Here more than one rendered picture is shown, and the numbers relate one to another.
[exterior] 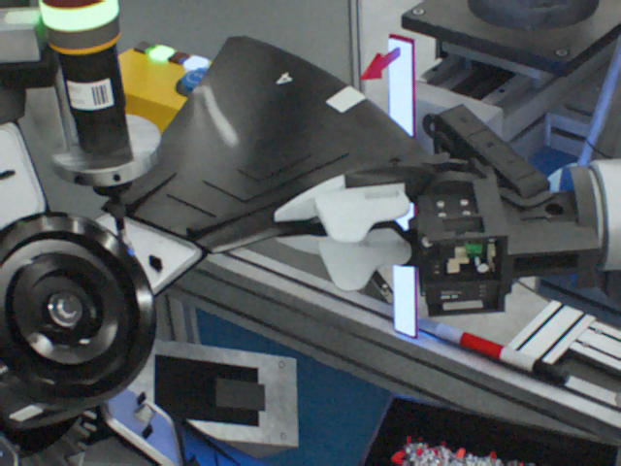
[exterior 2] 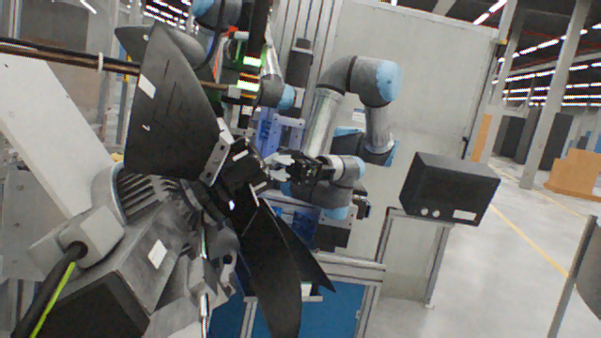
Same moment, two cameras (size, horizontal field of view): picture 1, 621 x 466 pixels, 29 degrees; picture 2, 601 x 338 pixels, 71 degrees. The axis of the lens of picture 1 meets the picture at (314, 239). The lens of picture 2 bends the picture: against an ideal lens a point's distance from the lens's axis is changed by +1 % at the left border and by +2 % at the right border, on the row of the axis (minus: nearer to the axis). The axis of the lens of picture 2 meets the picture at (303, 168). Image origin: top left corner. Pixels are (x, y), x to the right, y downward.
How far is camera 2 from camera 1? 0.74 m
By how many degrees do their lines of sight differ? 49
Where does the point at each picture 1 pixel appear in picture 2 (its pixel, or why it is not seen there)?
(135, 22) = not seen: hidden behind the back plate
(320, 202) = (274, 158)
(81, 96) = (246, 110)
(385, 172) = (287, 151)
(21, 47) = (237, 93)
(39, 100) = (235, 110)
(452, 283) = (308, 177)
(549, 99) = not seen: hidden behind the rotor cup
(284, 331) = not seen: hidden behind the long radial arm
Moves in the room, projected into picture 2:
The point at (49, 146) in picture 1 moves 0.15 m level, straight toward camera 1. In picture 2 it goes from (233, 124) to (290, 141)
